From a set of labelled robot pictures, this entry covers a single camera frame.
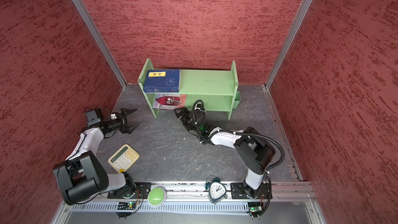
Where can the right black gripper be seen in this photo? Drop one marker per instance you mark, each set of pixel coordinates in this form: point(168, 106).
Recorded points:
point(184, 119)

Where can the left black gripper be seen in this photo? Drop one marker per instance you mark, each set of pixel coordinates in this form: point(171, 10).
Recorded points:
point(123, 120)

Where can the red magazine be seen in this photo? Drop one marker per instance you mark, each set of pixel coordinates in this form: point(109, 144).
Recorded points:
point(165, 101)

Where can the green wooden two-tier shelf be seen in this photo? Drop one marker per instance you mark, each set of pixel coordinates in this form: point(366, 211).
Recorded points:
point(217, 88)

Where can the blue book Yijing yellow label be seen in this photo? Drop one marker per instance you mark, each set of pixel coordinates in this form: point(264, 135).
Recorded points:
point(162, 81)

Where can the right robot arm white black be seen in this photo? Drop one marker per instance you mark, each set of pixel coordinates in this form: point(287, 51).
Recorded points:
point(255, 150)

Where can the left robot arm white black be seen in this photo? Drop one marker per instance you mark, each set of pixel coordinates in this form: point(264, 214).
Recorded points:
point(81, 177)

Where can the cream yellow calculator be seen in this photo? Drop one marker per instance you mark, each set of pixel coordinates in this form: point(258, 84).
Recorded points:
point(123, 158)

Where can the green round push button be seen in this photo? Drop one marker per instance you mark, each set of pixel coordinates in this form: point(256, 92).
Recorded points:
point(156, 197)

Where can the teal triangular alarm clock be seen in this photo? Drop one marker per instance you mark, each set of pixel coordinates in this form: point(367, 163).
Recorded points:
point(216, 190)

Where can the left small circuit board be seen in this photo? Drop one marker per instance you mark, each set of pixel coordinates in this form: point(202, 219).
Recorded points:
point(125, 209)

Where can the small circuit board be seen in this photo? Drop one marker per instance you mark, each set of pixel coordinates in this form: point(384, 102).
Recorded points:
point(255, 209)
point(125, 209)

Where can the right small circuit board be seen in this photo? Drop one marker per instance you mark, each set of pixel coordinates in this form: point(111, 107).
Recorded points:
point(255, 209)

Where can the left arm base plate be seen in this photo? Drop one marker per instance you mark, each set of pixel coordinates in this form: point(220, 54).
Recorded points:
point(136, 191)

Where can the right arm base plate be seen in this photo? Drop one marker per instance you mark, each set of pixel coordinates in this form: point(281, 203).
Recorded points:
point(243, 191)

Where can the aluminium front rail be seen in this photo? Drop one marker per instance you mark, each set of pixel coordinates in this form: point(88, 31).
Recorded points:
point(283, 191)

